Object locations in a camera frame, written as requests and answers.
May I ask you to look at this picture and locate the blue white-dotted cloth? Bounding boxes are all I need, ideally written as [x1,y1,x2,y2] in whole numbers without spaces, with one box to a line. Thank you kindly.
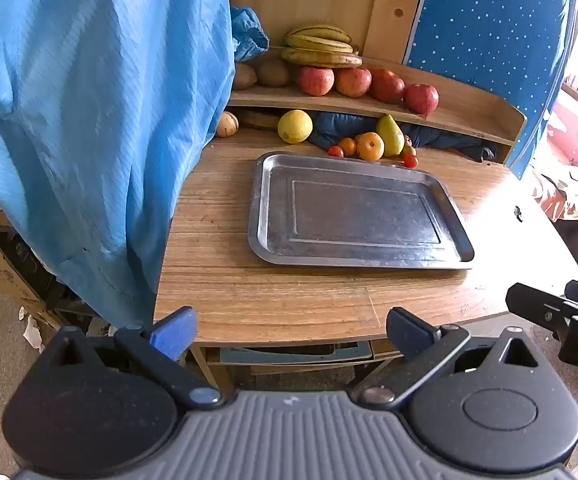
[401,0,578,181]

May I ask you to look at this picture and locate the cream striped pepino melon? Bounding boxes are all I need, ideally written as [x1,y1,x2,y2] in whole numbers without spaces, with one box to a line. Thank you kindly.
[216,111,240,137]

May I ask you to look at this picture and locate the red apple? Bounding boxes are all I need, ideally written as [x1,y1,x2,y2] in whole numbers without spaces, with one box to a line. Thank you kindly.
[403,83,440,115]
[297,65,335,97]
[369,69,406,104]
[335,67,372,98]

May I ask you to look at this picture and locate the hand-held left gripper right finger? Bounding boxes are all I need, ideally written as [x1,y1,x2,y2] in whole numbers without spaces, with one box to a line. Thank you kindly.
[351,306,542,411]

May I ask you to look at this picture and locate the wooden shelf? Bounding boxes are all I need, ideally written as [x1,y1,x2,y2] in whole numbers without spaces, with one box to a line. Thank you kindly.
[229,45,527,162]

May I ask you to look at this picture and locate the yellow-green banana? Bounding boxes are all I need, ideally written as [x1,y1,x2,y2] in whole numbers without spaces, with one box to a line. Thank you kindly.
[283,34,356,54]
[289,25,353,44]

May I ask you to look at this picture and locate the dark blue jacket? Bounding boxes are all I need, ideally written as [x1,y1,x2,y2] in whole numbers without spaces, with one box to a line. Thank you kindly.
[311,112,497,163]

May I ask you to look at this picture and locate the crumpled blue cap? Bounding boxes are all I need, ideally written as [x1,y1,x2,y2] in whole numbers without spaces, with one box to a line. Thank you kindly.
[229,6,270,63]

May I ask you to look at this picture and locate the light blue striped coat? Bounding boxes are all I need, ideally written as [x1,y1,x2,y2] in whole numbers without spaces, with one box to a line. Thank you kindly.
[0,0,235,328]

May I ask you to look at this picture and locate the brown kiwi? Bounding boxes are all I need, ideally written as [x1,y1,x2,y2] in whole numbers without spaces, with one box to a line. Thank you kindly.
[256,58,291,87]
[232,62,258,90]

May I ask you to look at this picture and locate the large yellow citrus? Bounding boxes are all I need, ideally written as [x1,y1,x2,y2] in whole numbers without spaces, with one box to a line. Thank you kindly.
[277,109,314,144]

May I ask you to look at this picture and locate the green pear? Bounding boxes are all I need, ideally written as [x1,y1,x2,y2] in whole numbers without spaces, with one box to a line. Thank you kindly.
[375,114,406,157]

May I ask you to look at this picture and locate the pink floral blanket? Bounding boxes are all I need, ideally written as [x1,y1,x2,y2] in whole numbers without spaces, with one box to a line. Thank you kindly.
[531,85,578,223]

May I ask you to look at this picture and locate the white paper scrap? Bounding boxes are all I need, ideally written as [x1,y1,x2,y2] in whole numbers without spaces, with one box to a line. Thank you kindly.
[19,307,45,353]

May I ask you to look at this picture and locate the metal tray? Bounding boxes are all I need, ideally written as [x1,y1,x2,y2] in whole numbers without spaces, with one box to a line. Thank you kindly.
[247,151,476,270]

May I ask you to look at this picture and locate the orange speckled round fruit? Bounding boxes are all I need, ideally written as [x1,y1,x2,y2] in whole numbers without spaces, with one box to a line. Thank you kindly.
[356,132,386,162]

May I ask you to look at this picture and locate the brown spotted yellow banana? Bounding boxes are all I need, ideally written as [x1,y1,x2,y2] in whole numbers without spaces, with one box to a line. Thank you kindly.
[281,47,364,69]

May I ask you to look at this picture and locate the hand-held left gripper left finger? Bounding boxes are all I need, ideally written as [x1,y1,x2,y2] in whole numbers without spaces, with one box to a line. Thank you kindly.
[44,306,225,411]

